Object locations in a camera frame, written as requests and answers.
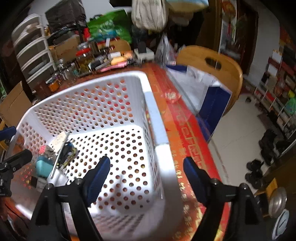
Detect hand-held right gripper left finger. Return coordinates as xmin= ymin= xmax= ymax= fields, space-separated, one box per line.
xmin=28 ymin=156 xmax=111 ymax=241

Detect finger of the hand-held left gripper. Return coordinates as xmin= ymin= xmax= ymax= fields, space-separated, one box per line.
xmin=0 ymin=126 xmax=17 ymax=142
xmin=0 ymin=149 xmax=33 ymax=197

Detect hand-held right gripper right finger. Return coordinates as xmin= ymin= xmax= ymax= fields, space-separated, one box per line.
xmin=183 ymin=156 xmax=264 ymax=241

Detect grey metal strip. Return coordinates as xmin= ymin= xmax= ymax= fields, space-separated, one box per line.
xmin=5 ymin=134 xmax=20 ymax=160

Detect small pink item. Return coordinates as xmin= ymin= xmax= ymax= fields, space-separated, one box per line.
xmin=38 ymin=145 xmax=50 ymax=158

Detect teal rounded item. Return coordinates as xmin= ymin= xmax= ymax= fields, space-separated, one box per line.
xmin=36 ymin=156 xmax=55 ymax=178

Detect black and yellow item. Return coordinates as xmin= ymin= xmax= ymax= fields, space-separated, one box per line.
xmin=54 ymin=141 xmax=78 ymax=169

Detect white perforated plastic basket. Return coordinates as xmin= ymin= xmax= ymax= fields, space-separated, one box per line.
xmin=11 ymin=71 xmax=185 ymax=241

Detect white board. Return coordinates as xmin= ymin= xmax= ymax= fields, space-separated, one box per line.
xmin=50 ymin=131 xmax=71 ymax=151

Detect flat cardboard box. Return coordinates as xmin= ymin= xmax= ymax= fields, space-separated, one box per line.
xmin=0 ymin=81 xmax=33 ymax=127

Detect brown jar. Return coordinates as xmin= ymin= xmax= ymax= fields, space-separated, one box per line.
xmin=32 ymin=80 xmax=50 ymax=95

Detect black shoes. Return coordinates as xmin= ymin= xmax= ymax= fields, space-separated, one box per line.
xmin=245 ymin=159 xmax=264 ymax=189

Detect orange jar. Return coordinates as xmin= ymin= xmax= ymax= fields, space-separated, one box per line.
xmin=47 ymin=77 xmax=61 ymax=93

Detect blue and white paper bag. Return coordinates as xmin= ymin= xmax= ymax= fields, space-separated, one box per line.
xmin=165 ymin=64 xmax=233 ymax=143

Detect white plastic drawer unit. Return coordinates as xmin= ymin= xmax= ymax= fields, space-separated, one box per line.
xmin=11 ymin=13 xmax=57 ymax=84

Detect black boots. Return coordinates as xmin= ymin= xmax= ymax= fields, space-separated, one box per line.
xmin=259 ymin=128 xmax=278 ymax=166

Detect empty glass jar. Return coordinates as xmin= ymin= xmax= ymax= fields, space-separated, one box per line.
xmin=58 ymin=59 xmax=72 ymax=80

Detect silver pot lid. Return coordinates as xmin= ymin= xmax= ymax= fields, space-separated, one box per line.
xmin=268 ymin=186 xmax=288 ymax=218

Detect jar of pickles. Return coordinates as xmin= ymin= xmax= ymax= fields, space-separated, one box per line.
xmin=77 ymin=50 xmax=93 ymax=72

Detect brown cardboard box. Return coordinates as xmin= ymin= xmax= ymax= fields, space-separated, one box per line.
xmin=54 ymin=35 xmax=81 ymax=61

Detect pink packet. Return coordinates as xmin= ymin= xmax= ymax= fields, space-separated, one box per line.
xmin=99 ymin=65 xmax=127 ymax=73

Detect shelf of packaged goods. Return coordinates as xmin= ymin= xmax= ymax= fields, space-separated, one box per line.
xmin=254 ymin=25 xmax=296 ymax=139

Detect white box device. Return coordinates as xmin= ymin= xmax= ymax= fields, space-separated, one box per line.
xmin=134 ymin=47 xmax=155 ymax=62

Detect black bag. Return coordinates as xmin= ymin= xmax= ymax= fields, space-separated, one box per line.
xmin=45 ymin=0 xmax=87 ymax=30

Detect clear plastic bag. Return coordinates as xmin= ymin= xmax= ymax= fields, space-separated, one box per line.
xmin=155 ymin=32 xmax=177 ymax=64

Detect green shopping bag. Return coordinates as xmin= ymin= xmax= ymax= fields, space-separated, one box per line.
xmin=87 ymin=9 xmax=132 ymax=43

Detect beige canvas tote bag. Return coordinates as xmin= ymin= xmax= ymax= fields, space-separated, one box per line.
xmin=131 ymin=0 xmax=169 ymax=32

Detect wooden chair with handle hole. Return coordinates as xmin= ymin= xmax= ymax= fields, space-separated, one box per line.
xmin=176 ymin=45 xmax=244 ymax=109

